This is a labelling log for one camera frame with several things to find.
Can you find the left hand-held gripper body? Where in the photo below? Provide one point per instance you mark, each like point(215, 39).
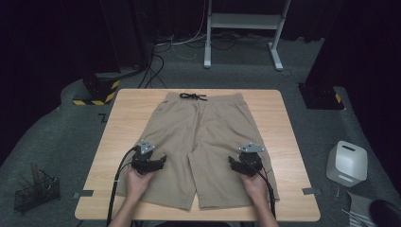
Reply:
point(143, 162)

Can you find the grey striped sheet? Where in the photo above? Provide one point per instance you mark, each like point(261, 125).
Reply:
point(357, 208)

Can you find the beige shorts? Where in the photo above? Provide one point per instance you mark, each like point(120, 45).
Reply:
point(195, 142)

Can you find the grey tape strip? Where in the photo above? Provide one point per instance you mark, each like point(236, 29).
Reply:
point(311, 191)
point(83, 194)

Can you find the person's left hand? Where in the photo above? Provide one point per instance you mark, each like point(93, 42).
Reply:
point(137, 184)

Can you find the black round object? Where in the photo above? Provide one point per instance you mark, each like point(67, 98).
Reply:
point(386, 214)

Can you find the white box appliance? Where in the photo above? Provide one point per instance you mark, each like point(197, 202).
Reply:
point(346, 164)

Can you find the person's right hand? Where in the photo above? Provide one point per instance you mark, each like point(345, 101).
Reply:
point(255, 187)

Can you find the white metal stand frame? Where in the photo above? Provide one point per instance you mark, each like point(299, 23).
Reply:
point(242, 21)

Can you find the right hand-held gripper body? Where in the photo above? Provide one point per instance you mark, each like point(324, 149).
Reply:
point(250, 164)

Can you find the black stand base yellow mark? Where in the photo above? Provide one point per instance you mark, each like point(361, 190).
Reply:
point(320, 96)

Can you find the black yellow striped stand base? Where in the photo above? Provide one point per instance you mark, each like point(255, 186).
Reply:
point(101, 90)

